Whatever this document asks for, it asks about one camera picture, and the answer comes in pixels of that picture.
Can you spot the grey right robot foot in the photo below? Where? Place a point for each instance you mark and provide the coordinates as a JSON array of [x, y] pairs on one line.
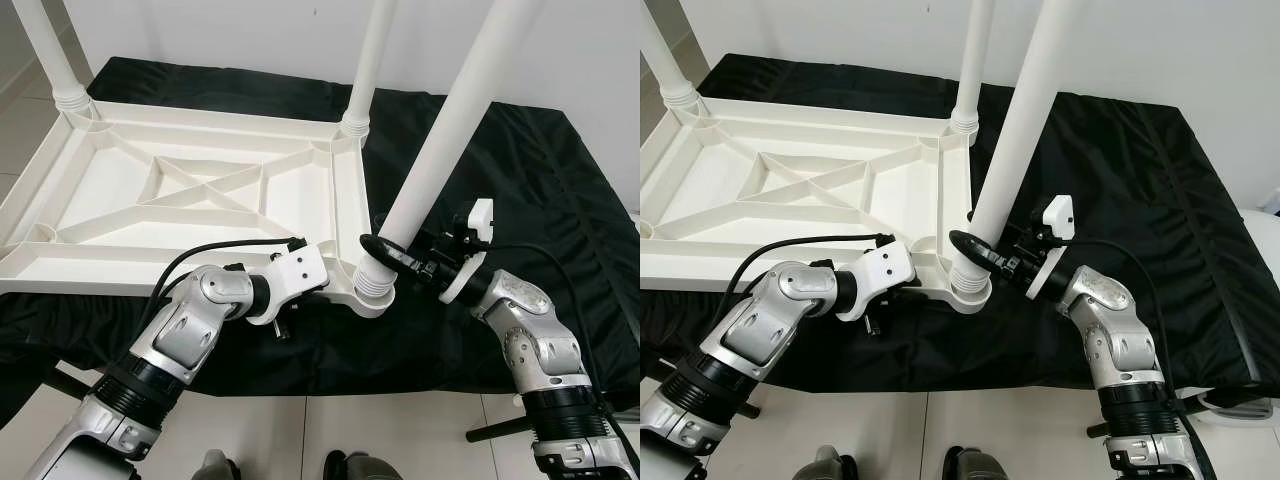
[[362, 467], [980, 465]]

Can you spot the white plastic table leg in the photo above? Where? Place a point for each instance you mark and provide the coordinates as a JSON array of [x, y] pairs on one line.
[[972, 60], [50, 50], [450, 130], [665, 60], [1020, 110], [370, 60]]

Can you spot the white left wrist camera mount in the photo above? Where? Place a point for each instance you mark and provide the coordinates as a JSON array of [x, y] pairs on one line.
[[885, 268], [300, 270]]

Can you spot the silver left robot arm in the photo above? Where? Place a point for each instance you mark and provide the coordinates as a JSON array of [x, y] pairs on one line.
[[770, 320], [190, 320]]

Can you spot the black table cloth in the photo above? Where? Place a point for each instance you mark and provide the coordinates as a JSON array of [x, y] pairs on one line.
[[500, 150], [1150, 200]]

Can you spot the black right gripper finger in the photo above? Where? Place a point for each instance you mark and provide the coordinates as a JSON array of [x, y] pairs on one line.
[[975, 250], [385, 253]]

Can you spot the grey left robot foot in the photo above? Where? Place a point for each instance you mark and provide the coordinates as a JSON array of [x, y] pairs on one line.
[[830, 465], [215, 467]]

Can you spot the grey robot foot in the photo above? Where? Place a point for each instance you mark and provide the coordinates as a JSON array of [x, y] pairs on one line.
[[362, 467], [980, 465], [215, 467], [830, 465]]

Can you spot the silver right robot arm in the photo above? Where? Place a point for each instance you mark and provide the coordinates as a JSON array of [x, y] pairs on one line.
[[540, 330], [1125, 330]]

